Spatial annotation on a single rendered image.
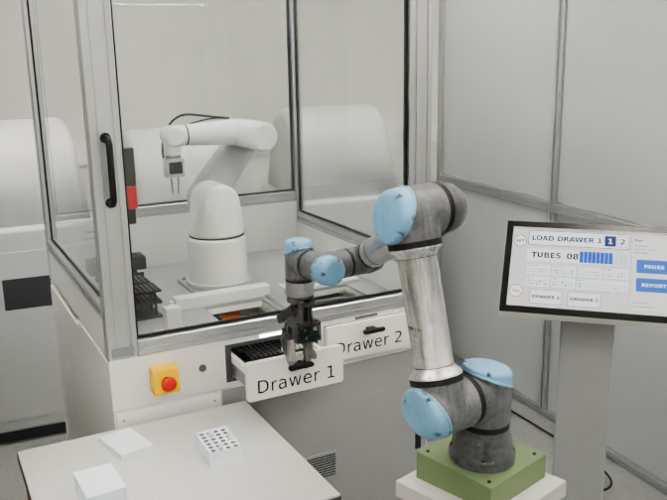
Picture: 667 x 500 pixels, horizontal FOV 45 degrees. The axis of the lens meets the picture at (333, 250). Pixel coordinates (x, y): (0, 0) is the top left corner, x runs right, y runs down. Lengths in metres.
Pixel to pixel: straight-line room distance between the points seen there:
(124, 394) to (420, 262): 0.96
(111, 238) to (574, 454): 1.59
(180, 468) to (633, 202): 2.13
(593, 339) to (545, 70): 1.57
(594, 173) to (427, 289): 1.98
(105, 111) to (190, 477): 0.91
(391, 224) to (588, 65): 2.06
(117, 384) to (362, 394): 0.78
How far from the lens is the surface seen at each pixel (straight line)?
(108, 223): 2.14
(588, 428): 2.74
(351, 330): 2.47
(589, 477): 2.82
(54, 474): 2.12
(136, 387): 2.28
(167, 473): 2.04
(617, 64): 3.48
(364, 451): 2.68
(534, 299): 2.51
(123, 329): 2.22
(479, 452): 1.88
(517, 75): 4.00
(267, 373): 2.21
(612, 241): 2.60
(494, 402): 1.82
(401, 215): 1.65
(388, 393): 2.64
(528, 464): 1.94
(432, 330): 1.71
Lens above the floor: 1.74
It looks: 14 degrees down
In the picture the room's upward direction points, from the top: 1 degrees counter-clockwise
